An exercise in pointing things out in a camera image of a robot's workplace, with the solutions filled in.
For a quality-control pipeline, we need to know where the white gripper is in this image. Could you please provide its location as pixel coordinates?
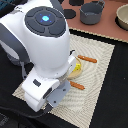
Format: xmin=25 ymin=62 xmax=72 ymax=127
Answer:
xmin=22 ymin=55 xmax=76 ymax=112

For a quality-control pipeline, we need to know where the yellow toy cheese wedge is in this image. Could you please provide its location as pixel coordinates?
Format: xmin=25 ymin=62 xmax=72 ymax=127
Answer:
xmin=73 ymin=57 xmax=82 ymax=71

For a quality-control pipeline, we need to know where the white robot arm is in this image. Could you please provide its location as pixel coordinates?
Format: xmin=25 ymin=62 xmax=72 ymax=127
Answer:
xmin=0 ymin=0 xmax=76 ymax=112

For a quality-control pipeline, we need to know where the round wooden plate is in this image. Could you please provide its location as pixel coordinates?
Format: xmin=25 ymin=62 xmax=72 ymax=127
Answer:
xmin=66 ymin=56 xmax=84 ymax=80

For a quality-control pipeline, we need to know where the grey toy frying pan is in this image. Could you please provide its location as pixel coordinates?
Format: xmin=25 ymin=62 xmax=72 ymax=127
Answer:
xmin=7 ymin=53 xmax=27 ymax=80

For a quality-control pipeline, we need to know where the beige striped placemat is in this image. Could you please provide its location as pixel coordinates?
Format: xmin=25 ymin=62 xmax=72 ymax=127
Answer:
xmin=11 ymin=30 xmax=116 ymax=128

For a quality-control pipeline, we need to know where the black round burner front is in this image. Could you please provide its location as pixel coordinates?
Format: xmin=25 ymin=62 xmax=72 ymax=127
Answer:
xmin=64 ymin=9 xmax=76 ymax=19

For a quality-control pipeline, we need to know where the black round burner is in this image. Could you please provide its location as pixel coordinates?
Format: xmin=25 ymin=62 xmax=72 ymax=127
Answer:
xmin=64 ymin=9 xmax=76 ymax=19
xmin=69 ymin=0 xmax=84 ymax=6

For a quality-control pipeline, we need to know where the grey toy cooking pot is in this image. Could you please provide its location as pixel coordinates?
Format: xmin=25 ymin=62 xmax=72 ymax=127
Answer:
xmin=80 ymin=0 xmax=105 ymax=25

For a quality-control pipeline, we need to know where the black round burner back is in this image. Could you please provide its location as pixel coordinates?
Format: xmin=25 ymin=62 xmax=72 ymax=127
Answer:
xmin=69 ymin=0 xmax=84 ymax=6

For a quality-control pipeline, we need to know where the pink toy stove board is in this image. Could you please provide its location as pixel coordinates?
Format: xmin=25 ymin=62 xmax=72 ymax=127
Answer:
xmin=62 ymin=0 xmax=128 ymax=43

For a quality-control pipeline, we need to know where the beige bowl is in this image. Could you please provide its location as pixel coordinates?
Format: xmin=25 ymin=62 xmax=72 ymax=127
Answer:
xmin=116 ymin=4 xmax=128 ymax=30

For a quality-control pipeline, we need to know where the toy fork wooden handle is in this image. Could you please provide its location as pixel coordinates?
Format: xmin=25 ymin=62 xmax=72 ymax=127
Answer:
xmin=70 ymin=81 xmax=85 ymax=90

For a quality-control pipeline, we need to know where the toy knife wooden handle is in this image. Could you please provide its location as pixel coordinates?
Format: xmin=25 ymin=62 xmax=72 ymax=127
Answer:
xmin=78 ymin=55 xmax=97 ymax=63

